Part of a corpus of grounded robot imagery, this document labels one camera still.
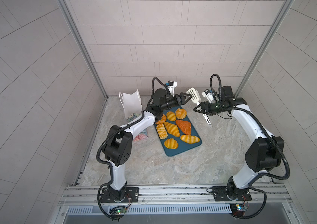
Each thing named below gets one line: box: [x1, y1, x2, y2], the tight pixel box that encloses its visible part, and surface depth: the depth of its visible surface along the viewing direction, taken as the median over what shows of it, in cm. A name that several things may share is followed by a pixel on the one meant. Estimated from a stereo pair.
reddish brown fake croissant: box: [175, 119, 192, 136], surface depth 96 cm
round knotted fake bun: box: [175, 108, 187, 120], surface depth 103 cm
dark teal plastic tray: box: [154, 105, 202, 157], surface depth 93 cm
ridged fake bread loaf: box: [155, 123, 168, 140], surface depth 93 cm
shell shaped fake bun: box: [164, 138, 179, 150], surface depth 88 cm
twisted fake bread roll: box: [179, 134, 200, 145], surface depth 91 cm
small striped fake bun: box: [165, 111, 177, 122], surface depth 101 cm
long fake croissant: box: [163, 121, 181, 138], surface depth 94 cm
